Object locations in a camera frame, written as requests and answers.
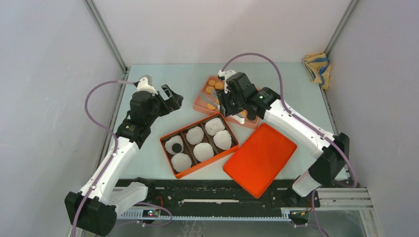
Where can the black round cookie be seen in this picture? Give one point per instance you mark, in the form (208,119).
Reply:
(177,148)

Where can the pink cookie tray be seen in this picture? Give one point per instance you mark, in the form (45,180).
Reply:
(201,106)

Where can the orange fish cookie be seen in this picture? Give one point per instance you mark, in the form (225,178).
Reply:
(211,107)

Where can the orange box lid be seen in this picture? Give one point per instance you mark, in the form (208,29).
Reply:
(259,160)

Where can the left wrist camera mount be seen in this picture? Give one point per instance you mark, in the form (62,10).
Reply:
(145,84)

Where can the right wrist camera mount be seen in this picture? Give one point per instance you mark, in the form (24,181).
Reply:
(224,75)

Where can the yellow blue cloth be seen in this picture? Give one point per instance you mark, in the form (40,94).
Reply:
(318,67)

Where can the orange compartment box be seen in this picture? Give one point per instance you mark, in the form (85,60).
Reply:
(188,148)

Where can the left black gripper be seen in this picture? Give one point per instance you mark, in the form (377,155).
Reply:
(174,101)

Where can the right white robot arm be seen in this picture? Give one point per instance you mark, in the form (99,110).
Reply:
(330,151)

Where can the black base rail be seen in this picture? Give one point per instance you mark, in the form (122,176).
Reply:
(225,199)

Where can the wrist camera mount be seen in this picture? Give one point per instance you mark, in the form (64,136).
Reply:
(224,75)
(145,84)

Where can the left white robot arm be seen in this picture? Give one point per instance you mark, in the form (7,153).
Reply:
(96,206)

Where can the white paper cup liner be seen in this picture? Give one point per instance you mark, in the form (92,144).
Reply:
(214,125)
(195,135)
(171,141)
(223,140)
(181,162)
(203,152)

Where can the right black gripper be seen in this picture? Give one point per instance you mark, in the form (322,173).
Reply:
(227,99)

